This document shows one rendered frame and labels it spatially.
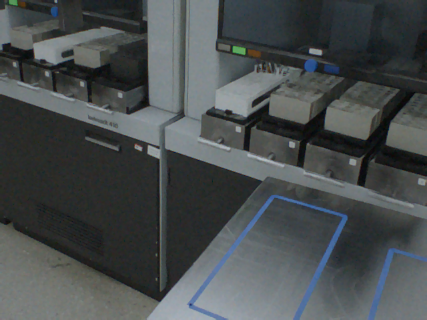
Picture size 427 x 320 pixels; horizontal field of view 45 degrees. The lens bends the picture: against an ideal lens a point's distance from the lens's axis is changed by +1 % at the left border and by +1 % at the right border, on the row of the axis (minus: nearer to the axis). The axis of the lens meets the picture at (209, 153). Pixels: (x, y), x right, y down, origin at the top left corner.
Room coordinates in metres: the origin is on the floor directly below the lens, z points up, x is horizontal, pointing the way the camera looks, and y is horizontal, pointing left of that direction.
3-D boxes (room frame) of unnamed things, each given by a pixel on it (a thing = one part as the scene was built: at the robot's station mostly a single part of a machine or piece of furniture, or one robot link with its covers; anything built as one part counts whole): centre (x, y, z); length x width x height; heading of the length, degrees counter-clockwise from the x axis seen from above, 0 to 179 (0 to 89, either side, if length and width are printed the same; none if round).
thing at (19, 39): (1.77, 0.66, 0.85); 0.12 x 0.02 x 0.06; 59
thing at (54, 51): (1.78, 0.48, 0.83); 0.30 x 0.10 x 0.06; 149
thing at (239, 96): (1.41, -0.13, 0.83); 0.30 x 0.10 x 0.06; 149
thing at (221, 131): (1.53, -0.20, 0.78); 0.73 x 0.14 x 0.09; 149
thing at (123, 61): (1.54, 0.27, 0.85); 0.12 x 0.02 x 0.06; 59
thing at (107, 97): (1.74, 0.15, 0.78); 0.73 x 0.14 x 0.09; 149
